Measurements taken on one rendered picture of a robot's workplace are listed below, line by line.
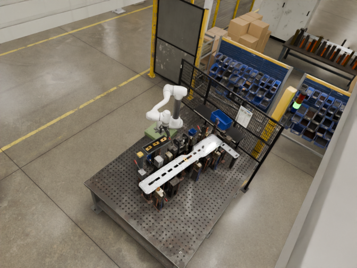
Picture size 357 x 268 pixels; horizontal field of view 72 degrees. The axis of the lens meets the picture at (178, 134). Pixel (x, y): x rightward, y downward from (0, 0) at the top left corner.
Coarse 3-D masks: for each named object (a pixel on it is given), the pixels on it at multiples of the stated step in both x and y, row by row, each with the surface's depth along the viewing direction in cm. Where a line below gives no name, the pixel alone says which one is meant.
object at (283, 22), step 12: (264, 0) 811; (276, 0) 789; (288, 0) 769; (300, 0) 750; (312, 0) 731; (264, 12) 831; (276, 12) 808; (288, 12) 786; (300, 12) 767; (312, 12) 762; (276, 24) 828; (288, 24) 805; (300, 24) 784; (276, 36) 847; (288, 36) 824
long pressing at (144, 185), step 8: (208, 136) 361; (200, 144) 349; (208, 144) 351; (216, 144) 353; (192, 152) 336; (200, 152) 339; (208, 152) 341; (176, 160) 324; (192, 160) 328; (168, 168) 314; (176, 168) 316; (184, 168) 318; (152, 176) 303; (160, 176) 305; (168, 176) 306; (144, 184) 294; (152, 184) 296; (160, 184) 297; (144, 192) 288
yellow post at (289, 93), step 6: (288, 90) 290; (294, 90) 290; (282, 96) 300; (288, 96) 293; (282, 102) 303; (288, 102) 299; (276, 108) 313; (282, 108) 307; (276, 114) 317; (282, 114) 317; (270, 120) 327; (276, 120) 320; (264, 132) 344; (270, 132) 337; (258, 144) 361; (264, 144) 356; (258, 150) 366
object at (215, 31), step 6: (210, 30) 599; (216, 30) 603; (222, 30) 607; (204, 36) 573; (216, 36) 581; (210, 42) 564; (216, 42) 574; (210, 48) 573; (216, 48) 594; (204, 60) 618; (210, 60) 590; (210, 66) 601
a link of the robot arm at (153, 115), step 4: (164, 92) 325; (168, 92) 324; (164, 96) 322; (168, 96) 321; (164, 100) 313; (160, 104) 308; (164, 104) 313; (152, 108) 302; (156, 108) 301; (148, 112) 291; (152, 112) 290; (156, 112) 291; (148, 116) 289; (152, 116) 289; (156, 116) 289; (152, 120) 292; (156, 120) 292
